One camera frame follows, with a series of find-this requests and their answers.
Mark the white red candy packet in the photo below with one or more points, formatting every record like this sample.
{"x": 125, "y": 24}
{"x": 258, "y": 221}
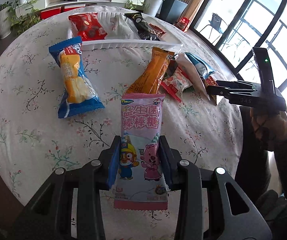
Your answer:
{"x": 176, "y": 84}

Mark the blue Tipo cake packet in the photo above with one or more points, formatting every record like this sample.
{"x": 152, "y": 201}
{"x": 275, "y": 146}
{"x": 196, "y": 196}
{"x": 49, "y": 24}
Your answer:
{"x": 79, "y": 96}

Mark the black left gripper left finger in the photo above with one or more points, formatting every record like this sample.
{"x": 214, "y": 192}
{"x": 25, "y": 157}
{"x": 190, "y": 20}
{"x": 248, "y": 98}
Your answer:
{"x": 48, "y": 214}

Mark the red storage box right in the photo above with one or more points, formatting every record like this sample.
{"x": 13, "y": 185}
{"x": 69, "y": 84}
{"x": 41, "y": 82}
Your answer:
{"x": 66, "y": 8}

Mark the white long snack bag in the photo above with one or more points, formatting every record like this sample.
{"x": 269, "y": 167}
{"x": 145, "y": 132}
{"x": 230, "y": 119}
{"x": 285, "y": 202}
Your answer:
{"x": 197, "y": 81}

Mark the white ribbed plant pot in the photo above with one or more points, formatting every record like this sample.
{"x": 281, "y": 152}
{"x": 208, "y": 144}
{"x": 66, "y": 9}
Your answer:
{"x": 5, "y": 24}

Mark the balcony chair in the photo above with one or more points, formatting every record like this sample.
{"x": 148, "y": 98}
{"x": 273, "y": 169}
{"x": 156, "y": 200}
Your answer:
{"x": 218, "y": 24}

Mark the orange snack packet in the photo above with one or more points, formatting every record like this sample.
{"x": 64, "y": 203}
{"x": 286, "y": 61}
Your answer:
{"x": 151, "y": 79}

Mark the red storage box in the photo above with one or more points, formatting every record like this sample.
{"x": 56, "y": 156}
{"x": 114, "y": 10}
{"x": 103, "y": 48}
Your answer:
{"x": 47, "y": 13}
{"x": 66, "y": 8}

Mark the white snack packet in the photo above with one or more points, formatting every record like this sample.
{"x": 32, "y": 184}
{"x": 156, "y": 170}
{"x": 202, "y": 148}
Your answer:
{"x": 120, "y": 29}

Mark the red storage box left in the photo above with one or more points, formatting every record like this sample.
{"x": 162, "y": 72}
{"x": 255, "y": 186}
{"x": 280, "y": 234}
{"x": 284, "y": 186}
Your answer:
{"x": 47, "y": 13}

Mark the red bag on floor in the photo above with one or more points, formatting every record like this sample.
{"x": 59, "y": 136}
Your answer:
{"x": 183, "y": 24}

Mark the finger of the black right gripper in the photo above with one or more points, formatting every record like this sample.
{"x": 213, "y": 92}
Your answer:
{"x": 237, "y": 84}
{"x": 241, "y": 93}

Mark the white tall plant pot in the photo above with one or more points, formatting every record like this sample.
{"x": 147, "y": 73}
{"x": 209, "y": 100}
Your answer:
{"x": 151, "y": 7}

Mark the red Mylikes chocolate bag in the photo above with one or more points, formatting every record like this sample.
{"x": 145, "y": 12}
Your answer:
{"x": 87, "y": 26}

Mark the small red snack packet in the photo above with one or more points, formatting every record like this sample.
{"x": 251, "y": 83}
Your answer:
{"x": 159, "y": 32}

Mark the pink lollipop candy bag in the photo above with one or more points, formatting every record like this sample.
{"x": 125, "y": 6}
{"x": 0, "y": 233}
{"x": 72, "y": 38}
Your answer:
{"x": 140, "y": 182}

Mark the floral white tablecloth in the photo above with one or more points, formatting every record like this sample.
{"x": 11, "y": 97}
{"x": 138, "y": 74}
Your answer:
{"x": 34, "y": 141}

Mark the dark blue square planter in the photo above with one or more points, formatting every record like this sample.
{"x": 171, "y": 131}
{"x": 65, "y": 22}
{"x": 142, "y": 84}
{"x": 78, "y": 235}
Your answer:
{"x": 171, "y": 10}

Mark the person's right hand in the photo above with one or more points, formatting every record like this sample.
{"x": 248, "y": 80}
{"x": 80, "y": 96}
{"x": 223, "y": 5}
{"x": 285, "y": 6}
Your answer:
{"x": 269, "y": 129}

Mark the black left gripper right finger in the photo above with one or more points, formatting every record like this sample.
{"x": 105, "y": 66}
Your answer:
{"x": 212, "y": 205}

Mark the white plastic tray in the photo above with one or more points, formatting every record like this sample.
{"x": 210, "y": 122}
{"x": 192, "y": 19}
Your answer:
{"x": 167, "y": 42}

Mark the trailing pothos plant left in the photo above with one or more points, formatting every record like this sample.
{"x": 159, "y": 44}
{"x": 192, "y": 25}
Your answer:
{"x": 22, "y": 15}

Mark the teal blue snack bag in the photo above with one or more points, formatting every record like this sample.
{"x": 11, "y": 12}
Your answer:
{"x": 204, "y": 69}

